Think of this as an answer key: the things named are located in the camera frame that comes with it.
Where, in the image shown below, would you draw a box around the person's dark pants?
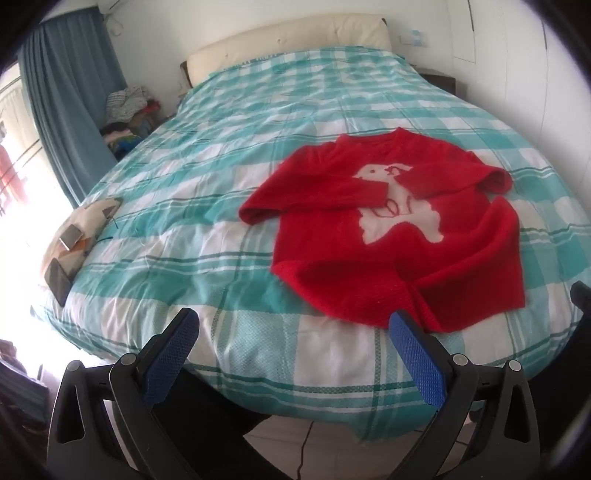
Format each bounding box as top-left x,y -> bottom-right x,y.
152,367 -> 273,480

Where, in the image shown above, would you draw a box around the pile of mixed clothes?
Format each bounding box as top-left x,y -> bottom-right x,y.
99,85 -> 162,160

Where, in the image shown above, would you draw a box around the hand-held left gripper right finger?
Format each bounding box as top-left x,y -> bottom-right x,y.
389,310 -> 542,480

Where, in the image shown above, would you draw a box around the teal plaid bed blanket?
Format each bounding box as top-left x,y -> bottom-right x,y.
30,46 -> 591,441

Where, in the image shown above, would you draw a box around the red hanging garment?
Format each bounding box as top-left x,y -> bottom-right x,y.
0,143 -> 19,199

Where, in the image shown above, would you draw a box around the thin black cord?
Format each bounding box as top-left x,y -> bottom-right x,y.
95,216 -> 120,243

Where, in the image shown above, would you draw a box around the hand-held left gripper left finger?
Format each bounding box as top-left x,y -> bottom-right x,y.
46,308 -> 200,480

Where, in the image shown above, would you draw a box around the thin black floor cable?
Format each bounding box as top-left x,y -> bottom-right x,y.
299,427 -> 311,480

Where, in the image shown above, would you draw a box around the cream padded headboard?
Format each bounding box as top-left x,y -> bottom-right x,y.
187,14 -> 393,86

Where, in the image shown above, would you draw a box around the blue curtain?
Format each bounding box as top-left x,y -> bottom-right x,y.
17,9 -> 127,208

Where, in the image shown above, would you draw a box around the dark striped cloth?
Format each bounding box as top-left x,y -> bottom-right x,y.
0,339 -> 51,418

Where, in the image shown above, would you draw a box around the white wardrobe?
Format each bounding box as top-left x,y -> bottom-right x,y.
450,0 -> 552,65

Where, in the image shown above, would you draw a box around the patterned beige cushion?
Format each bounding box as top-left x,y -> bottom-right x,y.
41,198 -> 124,308

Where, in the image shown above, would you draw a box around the dark wooden nightstand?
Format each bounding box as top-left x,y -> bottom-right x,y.
418,68 -> 458,95

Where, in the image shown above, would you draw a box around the red sweater with white animal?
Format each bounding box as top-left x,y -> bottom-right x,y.
239,128 -> 527,334

